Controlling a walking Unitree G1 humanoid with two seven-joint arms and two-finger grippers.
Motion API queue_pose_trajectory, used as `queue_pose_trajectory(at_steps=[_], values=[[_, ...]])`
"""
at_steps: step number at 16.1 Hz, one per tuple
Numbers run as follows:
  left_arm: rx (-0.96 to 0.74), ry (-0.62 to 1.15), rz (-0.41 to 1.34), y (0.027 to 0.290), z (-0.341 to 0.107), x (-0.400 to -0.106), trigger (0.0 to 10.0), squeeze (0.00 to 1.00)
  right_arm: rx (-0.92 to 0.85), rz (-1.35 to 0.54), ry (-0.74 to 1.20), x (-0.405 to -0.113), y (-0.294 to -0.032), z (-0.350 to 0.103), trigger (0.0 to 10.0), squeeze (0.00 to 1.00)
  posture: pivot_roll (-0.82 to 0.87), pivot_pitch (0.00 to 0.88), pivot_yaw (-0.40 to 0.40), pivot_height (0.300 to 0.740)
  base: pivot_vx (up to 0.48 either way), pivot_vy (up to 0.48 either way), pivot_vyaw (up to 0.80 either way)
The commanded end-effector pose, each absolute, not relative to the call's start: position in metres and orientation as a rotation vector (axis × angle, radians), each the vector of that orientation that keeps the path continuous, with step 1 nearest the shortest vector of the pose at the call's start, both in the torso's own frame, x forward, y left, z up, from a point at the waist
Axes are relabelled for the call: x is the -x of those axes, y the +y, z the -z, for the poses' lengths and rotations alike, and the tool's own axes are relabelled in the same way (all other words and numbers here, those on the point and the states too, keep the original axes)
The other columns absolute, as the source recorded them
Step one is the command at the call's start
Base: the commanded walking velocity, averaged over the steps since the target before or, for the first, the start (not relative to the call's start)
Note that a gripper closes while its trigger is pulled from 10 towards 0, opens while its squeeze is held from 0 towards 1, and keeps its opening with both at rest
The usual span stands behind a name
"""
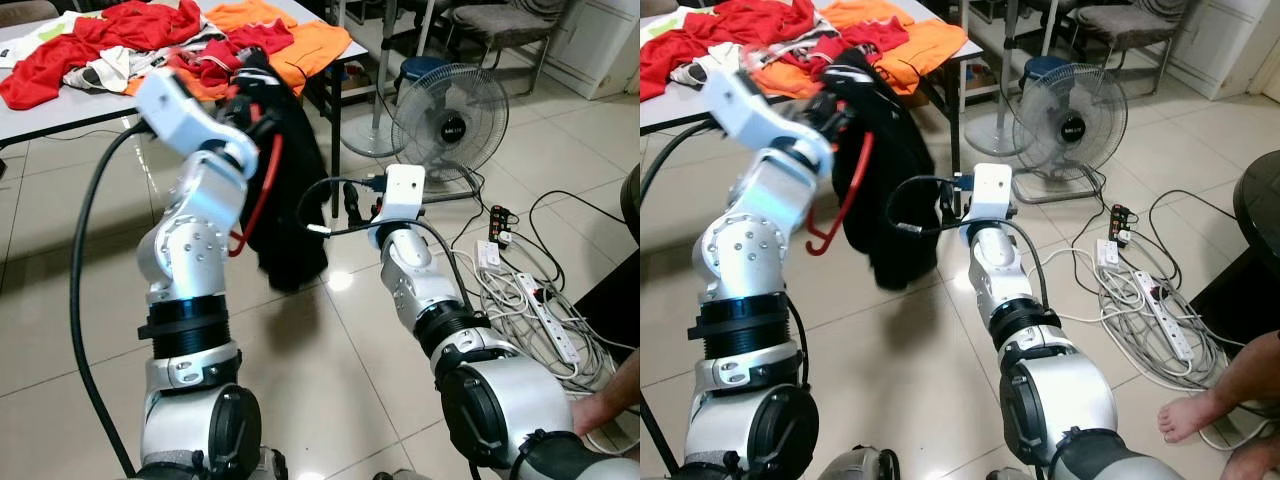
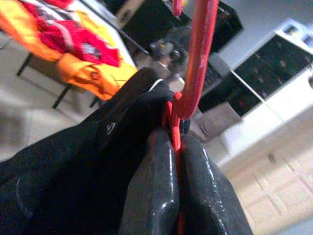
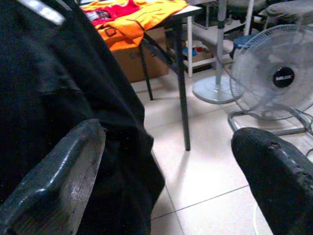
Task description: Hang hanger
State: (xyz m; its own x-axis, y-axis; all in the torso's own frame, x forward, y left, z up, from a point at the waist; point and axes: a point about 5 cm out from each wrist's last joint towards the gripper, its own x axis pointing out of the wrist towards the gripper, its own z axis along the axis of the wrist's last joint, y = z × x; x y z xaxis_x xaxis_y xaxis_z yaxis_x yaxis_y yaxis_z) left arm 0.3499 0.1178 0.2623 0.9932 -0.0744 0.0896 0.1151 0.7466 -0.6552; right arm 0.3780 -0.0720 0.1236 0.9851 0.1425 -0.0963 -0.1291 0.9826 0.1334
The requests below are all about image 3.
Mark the white desk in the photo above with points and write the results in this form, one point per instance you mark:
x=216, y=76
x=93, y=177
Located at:
x=190, y=49

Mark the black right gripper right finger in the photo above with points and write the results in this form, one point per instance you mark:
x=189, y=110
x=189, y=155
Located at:
x=281, y=183

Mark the black pedestal fan white pole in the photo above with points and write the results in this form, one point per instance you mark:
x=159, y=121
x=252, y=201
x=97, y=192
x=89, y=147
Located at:
x=215, y=88

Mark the red garment plaid lining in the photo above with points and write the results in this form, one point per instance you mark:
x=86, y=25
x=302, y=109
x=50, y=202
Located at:
x=117, y=12

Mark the orange shirt black trim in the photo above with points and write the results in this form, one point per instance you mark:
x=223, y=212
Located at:
x=151, y=14

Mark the brown cardboard box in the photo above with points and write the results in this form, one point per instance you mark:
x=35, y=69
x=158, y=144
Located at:
x=132, y=63

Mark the grey table black legs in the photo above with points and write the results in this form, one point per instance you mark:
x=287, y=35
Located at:
x=183, y=98

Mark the white bucket blue lid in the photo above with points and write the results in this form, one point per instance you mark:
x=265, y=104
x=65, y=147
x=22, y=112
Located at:
x=242, y=40

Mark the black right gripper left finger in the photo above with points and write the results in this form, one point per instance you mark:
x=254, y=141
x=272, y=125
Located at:
x=49, y=191

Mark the chrome floor fan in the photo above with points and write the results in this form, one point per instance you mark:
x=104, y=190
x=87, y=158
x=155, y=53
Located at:
x=283, y=77

